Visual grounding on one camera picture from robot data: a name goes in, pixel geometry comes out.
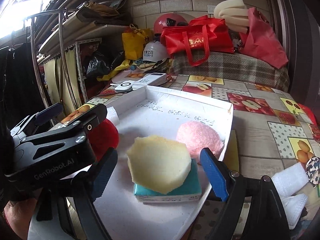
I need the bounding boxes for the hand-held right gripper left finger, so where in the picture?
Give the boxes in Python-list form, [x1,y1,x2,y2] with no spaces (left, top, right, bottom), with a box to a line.
[32,148,118,240]

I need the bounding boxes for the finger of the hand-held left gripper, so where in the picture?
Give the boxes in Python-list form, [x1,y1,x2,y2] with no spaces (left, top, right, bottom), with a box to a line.
[64,103,108,142]
[10,102,65,138]

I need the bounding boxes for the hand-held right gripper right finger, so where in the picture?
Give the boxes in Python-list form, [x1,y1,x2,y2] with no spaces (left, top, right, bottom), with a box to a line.
[199,147,290,240]

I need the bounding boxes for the teal tissue pack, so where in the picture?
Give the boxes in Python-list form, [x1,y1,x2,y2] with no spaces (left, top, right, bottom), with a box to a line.
[133,159,202,203]

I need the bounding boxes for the red plush apple keychain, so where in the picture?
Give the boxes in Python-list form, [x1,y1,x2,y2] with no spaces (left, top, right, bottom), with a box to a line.
[86,118,120,164]

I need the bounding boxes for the pink fluffy ball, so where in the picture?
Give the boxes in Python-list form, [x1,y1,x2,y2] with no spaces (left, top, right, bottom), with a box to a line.
[176,120,225,164]

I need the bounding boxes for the yellow sponge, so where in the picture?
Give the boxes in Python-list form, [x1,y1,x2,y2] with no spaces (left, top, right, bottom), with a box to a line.
[126,135,193,195]

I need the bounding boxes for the white cardboard tray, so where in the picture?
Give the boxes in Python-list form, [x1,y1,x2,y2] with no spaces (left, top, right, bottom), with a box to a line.
[27,84,234,240]

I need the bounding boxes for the white foam block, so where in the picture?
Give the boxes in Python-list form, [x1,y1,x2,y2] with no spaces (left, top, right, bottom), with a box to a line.
[271,162,310,198]

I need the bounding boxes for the dark patterned scrunchie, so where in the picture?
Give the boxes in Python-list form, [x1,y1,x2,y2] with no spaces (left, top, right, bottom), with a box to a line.
[305,156,320,183]

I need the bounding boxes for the person's left hand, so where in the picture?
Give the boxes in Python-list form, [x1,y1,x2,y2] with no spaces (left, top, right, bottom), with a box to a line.
[4,200,38,233]

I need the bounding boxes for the black hanging garment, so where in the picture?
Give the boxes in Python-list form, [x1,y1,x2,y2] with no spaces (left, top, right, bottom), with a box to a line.
[0,41,50,135]

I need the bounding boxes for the metal clothes rack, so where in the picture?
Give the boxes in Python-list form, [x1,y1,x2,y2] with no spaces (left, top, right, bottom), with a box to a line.
[10,1,90,125]

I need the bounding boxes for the small white charger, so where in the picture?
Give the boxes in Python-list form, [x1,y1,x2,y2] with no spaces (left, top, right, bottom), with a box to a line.
[114,81,133,92]

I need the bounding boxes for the black plastic bag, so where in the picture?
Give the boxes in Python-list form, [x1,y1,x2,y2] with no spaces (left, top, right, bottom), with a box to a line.
[86,51,125,78]

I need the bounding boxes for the yellow cloth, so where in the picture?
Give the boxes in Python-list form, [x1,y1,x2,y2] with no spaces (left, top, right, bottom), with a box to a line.
[97,60,133,82]

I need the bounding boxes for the fruit print tablecloth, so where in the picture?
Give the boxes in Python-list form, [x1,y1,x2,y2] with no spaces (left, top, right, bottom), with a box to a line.
[60,72,320,240]

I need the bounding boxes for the white power bank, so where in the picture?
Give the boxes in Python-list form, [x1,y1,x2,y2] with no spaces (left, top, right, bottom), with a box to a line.
[131,72,167,90]

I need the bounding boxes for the yellow bag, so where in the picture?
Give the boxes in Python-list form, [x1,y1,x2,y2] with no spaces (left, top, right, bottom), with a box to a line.
[122,24,153,61]

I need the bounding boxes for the white angle-iron shelf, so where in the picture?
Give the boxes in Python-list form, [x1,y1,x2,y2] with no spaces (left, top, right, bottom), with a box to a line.
[32,17,130,105]

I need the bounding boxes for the white helmet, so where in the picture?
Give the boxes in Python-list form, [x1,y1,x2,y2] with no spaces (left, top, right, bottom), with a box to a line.
[142,41,170,63]

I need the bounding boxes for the brown folded bags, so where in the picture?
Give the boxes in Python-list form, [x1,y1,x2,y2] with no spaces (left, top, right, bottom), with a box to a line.
[77,1,128,25]

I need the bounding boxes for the plaid blanket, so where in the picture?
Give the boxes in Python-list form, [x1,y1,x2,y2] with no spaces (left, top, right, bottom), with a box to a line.
[170,51,290,93]

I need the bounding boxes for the pink helmet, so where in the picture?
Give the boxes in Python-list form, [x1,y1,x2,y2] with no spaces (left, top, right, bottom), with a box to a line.
[153,12,194,34]

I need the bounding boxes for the red tote bag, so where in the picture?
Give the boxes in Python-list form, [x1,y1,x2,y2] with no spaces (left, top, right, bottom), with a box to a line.
[160,15,235,67]

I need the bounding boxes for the pink plastic bag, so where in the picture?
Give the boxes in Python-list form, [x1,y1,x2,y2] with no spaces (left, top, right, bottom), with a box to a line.
[239,7,289,69]

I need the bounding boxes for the grey metal door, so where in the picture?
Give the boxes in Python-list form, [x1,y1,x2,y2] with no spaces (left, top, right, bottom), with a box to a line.
[262,0,320,120]

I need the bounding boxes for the cream foam roll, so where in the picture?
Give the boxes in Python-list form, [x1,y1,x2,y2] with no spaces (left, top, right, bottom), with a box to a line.
[213,0,254,34]

